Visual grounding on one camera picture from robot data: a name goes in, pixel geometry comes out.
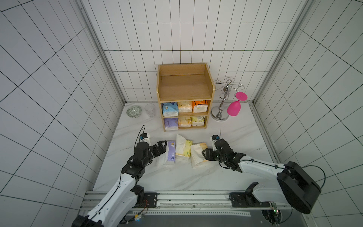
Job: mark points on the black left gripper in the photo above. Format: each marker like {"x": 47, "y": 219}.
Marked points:
{"x": 156, "y": 149}

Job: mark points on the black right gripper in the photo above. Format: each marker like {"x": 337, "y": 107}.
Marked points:
{"x": 214, "y": 153}

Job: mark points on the purple dog tissue pack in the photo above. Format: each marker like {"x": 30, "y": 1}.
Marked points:
{"x": 167, "y": 158}

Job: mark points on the orange-yellow tissue pack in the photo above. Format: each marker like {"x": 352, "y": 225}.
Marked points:
{"x": 197, "y": 157}

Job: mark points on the green-yellow floral tissue pack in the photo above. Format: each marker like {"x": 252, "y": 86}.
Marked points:
{"x": 183, "y": 148}

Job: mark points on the light blue tissue pack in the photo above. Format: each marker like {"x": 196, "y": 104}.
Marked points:
{"x": 170, "y": 109}

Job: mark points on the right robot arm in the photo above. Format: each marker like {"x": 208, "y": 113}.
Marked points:
{"x": 283, "y": 183}

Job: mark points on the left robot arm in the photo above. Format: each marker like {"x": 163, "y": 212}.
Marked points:
{"x": 125, "y": 194}

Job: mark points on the purple tissue pack bottom shelf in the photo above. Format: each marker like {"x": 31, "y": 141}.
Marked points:
{"x": 171, "y": 124}

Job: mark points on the yellow tissue pack bottom shelf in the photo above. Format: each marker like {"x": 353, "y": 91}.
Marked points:
{"x": 184, "y": 122}

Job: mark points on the pale green tissue pack bottom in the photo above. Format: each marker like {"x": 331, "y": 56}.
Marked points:
{"x": 198, "y": 120}

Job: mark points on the cream yellow tissue pack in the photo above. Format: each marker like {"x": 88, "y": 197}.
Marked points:
{"x": 185, "y": 107}

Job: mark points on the orange tissue pack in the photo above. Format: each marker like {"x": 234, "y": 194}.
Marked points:
{"x": 200, "y": 106}

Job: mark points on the wooden three-tier shelf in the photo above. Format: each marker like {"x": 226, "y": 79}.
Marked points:
{"x": 186, "y": 82}

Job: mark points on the chrome glass holder stand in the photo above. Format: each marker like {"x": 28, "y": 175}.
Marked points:
{"x": 219, "y": 113}

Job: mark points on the clear plastic cup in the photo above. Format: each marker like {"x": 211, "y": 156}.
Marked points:
{"x": 150, "y": 109}

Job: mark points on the green patterned ceramic bowl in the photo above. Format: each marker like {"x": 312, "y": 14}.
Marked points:
{"x": 134, "y": 111}

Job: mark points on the pink plastic wine glass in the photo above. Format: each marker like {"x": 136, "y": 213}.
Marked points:
{"x": 235, "y": 107}

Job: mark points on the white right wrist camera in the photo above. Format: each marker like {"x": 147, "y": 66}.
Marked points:
{"x": 214, "y": 139}

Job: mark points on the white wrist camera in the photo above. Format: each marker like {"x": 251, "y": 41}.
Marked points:
{"x": 214, "y": 139}
{"x": 145, "y": 137}

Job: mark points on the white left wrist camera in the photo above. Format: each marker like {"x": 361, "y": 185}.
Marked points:
{"x": 145, "y": 137}

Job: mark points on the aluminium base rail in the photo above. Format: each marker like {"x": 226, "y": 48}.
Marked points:
{"x": 204, "y": 203}

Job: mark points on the aluminium corner post left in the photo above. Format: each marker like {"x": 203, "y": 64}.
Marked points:
{"x": 99, "y": 49}

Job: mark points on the aluminium corner post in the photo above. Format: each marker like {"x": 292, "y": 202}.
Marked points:
{"x": 99, "y": 49}
{"x": 292, "y": 33}

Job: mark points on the aluminium corner post right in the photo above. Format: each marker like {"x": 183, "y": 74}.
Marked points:
{"x": 292, "y": 33}

